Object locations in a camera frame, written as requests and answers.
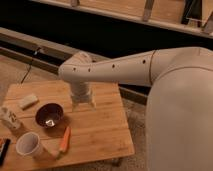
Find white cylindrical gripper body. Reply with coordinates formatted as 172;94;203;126
70;82;91;102

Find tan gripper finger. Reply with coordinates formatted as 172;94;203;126
88;98;96;108
72;101;78;111

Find orange pepper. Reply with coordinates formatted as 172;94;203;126
57;126;71;157

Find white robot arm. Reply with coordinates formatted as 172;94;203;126
58;47;213;171

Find dark brown bowl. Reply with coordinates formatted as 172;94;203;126
35;103;64;128

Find white sponge block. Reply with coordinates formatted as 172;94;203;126
18;94;38;109

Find white paper cup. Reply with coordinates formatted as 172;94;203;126
16;132;44;157

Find black orange object at edge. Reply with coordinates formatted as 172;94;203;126
0;138;11;166

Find black cable on floor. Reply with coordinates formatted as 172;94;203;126
20;46;44;84

